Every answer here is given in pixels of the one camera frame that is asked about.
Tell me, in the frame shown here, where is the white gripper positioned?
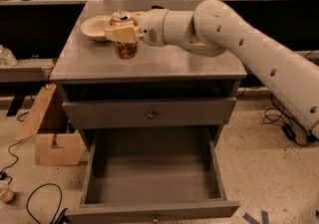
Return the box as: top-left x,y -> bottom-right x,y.
104,9 -> 168,47

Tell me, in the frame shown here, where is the orange soda can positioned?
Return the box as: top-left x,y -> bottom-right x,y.
110,10 -> 138,60

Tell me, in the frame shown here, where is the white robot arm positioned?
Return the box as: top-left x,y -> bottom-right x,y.
105,0 -> 319,136

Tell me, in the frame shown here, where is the grey wooden drawer cabinet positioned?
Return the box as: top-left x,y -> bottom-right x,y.
49,0 -> 248,224

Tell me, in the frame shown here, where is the closed grey top drawer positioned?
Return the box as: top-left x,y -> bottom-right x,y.
63,97 -> 236,129

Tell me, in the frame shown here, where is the open grey middle drawer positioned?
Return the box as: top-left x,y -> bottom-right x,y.
66,126 -> 239,224

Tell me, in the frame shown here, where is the white paper bowl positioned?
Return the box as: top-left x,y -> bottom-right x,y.
81,15 -> 111,42

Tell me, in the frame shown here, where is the light wooden block stand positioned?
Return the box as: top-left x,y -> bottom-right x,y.
15,84 -> 87,166

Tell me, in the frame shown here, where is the clear plastic cup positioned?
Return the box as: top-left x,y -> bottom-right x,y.
0,180 -> 15,203

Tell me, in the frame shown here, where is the black floor cable left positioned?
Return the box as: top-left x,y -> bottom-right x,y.
25,183 -> 68,224

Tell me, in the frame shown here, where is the black power adapter cable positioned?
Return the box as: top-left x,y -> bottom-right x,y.
262,93 -> 317,147

